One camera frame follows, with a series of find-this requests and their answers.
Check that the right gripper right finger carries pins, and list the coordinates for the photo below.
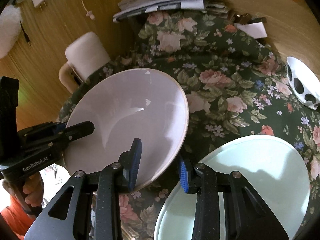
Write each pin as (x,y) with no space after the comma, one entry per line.
(227,203)

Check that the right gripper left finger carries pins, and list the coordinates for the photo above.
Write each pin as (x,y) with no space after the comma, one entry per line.
(89,202)

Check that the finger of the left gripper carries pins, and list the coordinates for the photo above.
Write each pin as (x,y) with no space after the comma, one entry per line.
(42,130)
(59,135)

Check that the mint green plate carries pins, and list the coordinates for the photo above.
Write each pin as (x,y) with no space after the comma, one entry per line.
(255,187)

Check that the large pink bowl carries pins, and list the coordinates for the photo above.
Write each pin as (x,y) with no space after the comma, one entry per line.
(139,103)

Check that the white-blue bowl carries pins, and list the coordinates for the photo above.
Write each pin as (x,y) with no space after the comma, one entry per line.
(303,82)

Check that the orange sleeve forearm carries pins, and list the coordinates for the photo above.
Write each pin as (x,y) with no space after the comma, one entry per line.
(16,218)

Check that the person's left hand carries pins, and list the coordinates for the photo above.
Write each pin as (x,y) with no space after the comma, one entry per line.
(33,188)

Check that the white fluffy pompom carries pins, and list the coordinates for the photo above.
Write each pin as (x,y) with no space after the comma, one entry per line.
(11,19)

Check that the floral tablecloth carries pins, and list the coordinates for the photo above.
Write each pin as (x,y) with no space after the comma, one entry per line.
(235,87)

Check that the stack of papers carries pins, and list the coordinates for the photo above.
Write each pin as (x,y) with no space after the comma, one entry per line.
(130,8)

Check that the cream mug with handle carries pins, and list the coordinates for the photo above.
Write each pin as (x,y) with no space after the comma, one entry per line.
(84,56)

